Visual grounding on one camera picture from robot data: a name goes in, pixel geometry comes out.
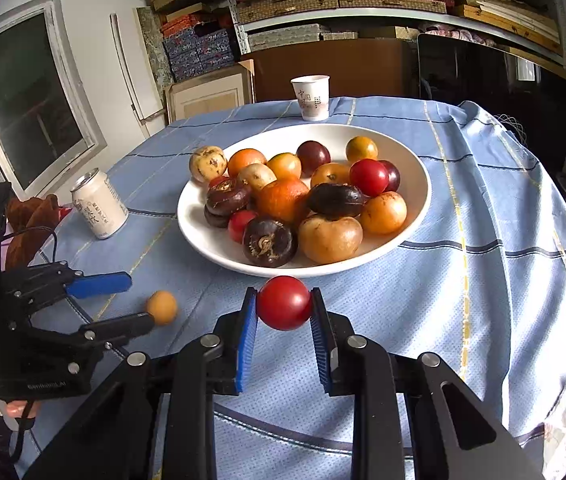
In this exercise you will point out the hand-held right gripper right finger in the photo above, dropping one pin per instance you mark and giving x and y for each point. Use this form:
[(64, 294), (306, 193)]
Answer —
[(323, 345)]

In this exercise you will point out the beige framed panel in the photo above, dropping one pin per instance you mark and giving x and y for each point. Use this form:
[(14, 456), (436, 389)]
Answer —
[(208, 95)]

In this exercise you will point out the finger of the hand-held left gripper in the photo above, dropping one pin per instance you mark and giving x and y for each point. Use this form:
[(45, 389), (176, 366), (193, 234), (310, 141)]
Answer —
[(123, 326), (103, 284)]

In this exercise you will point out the sliding window white frame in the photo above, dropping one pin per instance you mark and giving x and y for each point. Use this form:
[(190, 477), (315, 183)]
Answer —
[(28, 100)]

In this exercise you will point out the person's left hand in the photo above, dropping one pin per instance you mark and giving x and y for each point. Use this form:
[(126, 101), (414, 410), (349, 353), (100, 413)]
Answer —
[(18, 409)]

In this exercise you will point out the pile of flat woven boxes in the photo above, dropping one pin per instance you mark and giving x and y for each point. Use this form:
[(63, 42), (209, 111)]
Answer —
[(288, 2)]

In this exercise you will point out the pink fabric bundle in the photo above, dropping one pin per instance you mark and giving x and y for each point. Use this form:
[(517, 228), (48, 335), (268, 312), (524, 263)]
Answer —
[(455, 32)]

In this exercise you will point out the large orange mandarin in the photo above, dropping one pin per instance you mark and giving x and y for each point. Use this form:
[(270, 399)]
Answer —
[(283, 200)]

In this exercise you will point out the white paper cup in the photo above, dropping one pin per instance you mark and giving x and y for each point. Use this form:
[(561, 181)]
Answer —
[(310, 100)]

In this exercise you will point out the orange marked fruit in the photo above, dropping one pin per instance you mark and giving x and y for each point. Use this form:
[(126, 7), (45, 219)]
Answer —
[(330, 175)]

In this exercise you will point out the brown wooden board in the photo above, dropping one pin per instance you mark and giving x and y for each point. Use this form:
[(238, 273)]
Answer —
[(328, 65)]

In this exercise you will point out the white drink can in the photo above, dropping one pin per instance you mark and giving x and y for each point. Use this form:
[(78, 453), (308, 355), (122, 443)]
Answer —
[(100, 207)]

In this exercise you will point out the deep orange tangerine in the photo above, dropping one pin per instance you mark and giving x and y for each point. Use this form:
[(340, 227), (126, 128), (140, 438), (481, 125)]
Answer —
[(246, 161)]

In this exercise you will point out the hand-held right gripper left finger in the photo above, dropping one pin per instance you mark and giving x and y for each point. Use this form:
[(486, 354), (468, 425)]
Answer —
[(245, 345)]

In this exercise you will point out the brown plush toy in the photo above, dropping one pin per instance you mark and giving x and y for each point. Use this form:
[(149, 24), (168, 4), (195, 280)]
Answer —
[(33, 220)]

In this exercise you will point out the stack of blue patterned boxes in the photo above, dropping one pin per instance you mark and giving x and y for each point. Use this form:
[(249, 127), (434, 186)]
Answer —
[(198, 50)]

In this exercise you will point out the white oval plate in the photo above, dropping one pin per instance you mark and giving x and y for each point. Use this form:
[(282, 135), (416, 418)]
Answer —
[(415, 185)]

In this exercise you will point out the white leaning slat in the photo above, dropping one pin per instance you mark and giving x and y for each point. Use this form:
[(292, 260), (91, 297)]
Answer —
[(128, 70)]

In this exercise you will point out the white metal shelf rack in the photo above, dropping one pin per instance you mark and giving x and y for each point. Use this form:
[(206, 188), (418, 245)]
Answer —
[(398, 17)]

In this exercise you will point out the yellow orange kumquat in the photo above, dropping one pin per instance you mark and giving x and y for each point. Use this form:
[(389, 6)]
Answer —
[(284, 165), (361, 149)]

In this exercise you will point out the black flat screen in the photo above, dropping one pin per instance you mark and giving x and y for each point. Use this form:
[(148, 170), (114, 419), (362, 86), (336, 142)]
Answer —
[(488, 95)]

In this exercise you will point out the green marbled panel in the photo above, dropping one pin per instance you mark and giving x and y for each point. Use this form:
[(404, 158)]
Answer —
[(153, 45)]

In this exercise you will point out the large tan dimpled fruit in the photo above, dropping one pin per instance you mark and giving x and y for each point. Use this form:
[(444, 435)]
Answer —
[(330, 237)]

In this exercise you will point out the tiny orange fruit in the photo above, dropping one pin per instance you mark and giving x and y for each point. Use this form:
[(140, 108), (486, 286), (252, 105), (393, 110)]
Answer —
[(161, 307)]

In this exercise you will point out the pale yellow spotted fruit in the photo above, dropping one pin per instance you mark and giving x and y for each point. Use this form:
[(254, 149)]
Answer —
[(208, 163)]

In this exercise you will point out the red white checked cloth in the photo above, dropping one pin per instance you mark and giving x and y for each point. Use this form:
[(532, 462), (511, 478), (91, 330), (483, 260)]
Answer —
[(65, 212)]

